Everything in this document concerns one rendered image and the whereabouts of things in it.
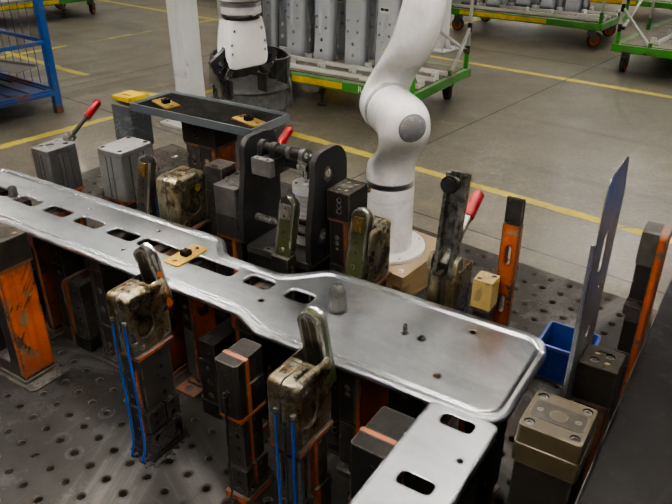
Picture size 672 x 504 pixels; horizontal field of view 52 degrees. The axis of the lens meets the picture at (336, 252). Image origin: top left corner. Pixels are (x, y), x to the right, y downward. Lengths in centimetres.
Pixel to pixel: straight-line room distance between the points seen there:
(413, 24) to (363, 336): 76
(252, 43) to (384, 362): 76
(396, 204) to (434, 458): 91
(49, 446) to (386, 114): 96
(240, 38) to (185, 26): 374
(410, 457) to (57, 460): 73
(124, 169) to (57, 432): 56
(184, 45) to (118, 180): 367
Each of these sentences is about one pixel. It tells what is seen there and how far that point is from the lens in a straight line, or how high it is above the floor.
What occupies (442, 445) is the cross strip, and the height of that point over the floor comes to 100.
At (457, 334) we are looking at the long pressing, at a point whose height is 100.
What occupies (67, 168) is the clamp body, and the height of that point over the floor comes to 100.
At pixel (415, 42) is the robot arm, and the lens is 159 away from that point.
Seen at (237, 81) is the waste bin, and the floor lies 60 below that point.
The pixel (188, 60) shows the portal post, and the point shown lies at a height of 49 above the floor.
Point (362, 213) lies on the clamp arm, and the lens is 123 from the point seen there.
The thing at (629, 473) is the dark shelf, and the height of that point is 103.
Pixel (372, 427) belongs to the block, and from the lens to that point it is 95.
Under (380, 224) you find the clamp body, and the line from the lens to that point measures 127.
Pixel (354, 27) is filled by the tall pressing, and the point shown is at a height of 60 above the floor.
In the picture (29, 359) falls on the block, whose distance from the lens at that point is 157.
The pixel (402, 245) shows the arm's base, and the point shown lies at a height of 81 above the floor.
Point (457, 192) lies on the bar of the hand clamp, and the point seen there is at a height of 118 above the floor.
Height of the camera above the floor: 162
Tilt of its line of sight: 28 degrees down
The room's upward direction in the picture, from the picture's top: straight up
